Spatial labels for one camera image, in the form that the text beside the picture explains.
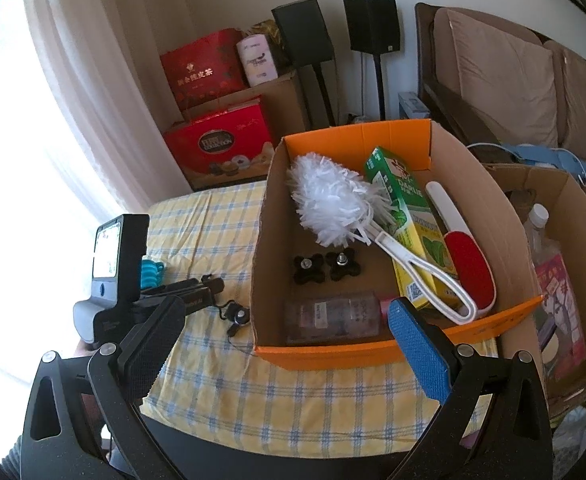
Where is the green and yellow carton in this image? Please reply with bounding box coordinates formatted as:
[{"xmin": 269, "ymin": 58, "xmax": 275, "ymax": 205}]
[{"xmin": 364, "ymin": 146, "xmax": 466, "ymax": 310}]

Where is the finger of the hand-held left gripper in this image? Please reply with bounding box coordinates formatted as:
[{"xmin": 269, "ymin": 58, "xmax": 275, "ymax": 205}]
[{"xmin": 140, "ymin": 275, "xmax": 226, "ymax": 311}]

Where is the black speaker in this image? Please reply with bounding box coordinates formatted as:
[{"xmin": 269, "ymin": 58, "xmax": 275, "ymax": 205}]
[
  {"xmin": 343, "ymin": 0, "xmax": 400, "ymax": 53},
  {"xmin": 271, "ymin": 0, "xmax": 336, "ymax": 68}
]

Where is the red gift box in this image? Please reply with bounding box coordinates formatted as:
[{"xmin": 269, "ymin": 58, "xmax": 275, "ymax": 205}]
[
  {"xmin": 163, "ymin": 96, "xmax": 278, "ymax": 192},
  {"xmin": 160, "ymin": 29, "xmax": 248, "ymax": 113}
]

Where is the clear plastic bottle white cap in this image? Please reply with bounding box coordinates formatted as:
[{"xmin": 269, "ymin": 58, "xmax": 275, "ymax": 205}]
[{"xmin": 523, "ymin": 203, "xmax": 564, "ymax": 266}]

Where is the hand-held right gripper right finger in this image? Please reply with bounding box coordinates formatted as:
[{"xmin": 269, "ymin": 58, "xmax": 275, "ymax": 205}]
[{"xmin": 388, "ymin": 297, "xmax": 554, "ymax": 480}]

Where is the white lint brush red pad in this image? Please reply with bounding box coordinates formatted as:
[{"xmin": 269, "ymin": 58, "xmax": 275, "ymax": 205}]
[{"xmin": 425, "ymin": 181, "xmax": 498, "ymax": 317}]

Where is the white tissue roll pack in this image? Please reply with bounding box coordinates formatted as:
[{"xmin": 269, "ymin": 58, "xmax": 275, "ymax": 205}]
[{"xmin": 236, "ymin": 34, "xmax": 281, "ymax": 87}]

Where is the white curtain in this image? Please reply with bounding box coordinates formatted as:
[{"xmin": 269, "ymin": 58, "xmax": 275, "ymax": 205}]
[{"xmin": 0, "ymin": 0, "xmax": 194, "ymax": 281}]

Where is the large brown cardboard box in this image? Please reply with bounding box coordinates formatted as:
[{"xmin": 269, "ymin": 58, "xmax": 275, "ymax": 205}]
[{"xmin": 483, "ymin": 162, "xmax": 586, "ymax": 411}]

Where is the black star knob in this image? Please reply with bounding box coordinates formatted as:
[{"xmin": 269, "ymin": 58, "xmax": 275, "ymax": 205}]
[
  {"xmin": 324, "ymin": 251, "xmax": 358, "ymax": 281},
  {"xmin": 292, "ymin": 255, "xmax": 324, "ymax": 285}
]

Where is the white fluffy duster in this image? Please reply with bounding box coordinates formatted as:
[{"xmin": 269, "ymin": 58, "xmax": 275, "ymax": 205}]
[{"xmin": 285, "ymin": 154, "xmax": 478, "ymax": 325}]

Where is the orange cardboard box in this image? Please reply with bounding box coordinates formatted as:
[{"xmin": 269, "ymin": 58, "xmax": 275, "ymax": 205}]
[{"xmin": 250, "ymin": 119, "xmax": 544, "ymax": 372}]

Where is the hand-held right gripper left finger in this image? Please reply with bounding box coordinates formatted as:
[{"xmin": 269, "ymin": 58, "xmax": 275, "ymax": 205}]
[{"xmin": 20, "ymin": 295, "xmax": 186, "ymax": 480}]

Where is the small black device with cable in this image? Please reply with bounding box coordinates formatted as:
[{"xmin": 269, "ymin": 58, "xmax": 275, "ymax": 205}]
[{"xmin": 215, "ymin": 300, "xmax": 251, "ymax": 338}]

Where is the blue cloth with white cable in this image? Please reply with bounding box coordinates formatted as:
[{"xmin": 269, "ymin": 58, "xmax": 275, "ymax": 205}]
[{"xmin": 468, "ymin": 142, "xmax": 586, "ymax": 186}]

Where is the clear pink liquid bottle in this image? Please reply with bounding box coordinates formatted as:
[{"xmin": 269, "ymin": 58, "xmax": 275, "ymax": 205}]
[{"xmin": 283, "ymin": 294, "xmax": 398, "ymax": 347}]

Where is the blue and white box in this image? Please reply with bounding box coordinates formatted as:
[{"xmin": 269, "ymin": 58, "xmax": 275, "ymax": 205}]
[{"xmin": 398, "ymin": 91, "xmax": 431, "ymax": 120}]

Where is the black speaker stand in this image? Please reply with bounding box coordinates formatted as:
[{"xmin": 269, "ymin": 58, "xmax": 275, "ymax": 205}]
[
  {"xmin": 300, "ymin": 62, "xmax": 334, "ymax": 128},
  {"xmin": 372, "ymin": 51, "xmax": 388, "ymax": 121}
]

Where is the yellow checked tablecloth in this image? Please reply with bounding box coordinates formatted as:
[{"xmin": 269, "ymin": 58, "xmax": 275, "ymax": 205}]
[{"xmin": 140, "ymin": 180, "xmax": 498, "ymax": 461}]

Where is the red gift box upper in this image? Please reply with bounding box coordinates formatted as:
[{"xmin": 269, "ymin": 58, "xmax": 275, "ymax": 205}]
[{"xmin": 160, "ymin": 29, "xmax": 248, "ymax": 113}]

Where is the beige cushioned sofa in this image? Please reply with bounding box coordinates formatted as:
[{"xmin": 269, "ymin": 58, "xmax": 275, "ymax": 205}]
[{"xmin": 415, "ymin": 2, "xmax": 586, "ymax": 191}]

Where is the pink printed packet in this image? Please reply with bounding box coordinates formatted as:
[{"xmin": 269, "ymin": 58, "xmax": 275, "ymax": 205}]
[{"xmin": 533, "ymin": 254, "xmax": 586, "ymax": 381}]

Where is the light blue plastic item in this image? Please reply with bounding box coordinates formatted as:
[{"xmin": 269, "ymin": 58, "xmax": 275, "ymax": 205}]
[{"xmin": 503, "ymin": 142, "xmax": 586, "ymax": 186}]

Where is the blue collapsible funnel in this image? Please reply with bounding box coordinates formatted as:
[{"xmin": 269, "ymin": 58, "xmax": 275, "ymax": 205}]
[{"xmin": 140, "ymin": 256, "xmax": 166, "ymax": 290}]

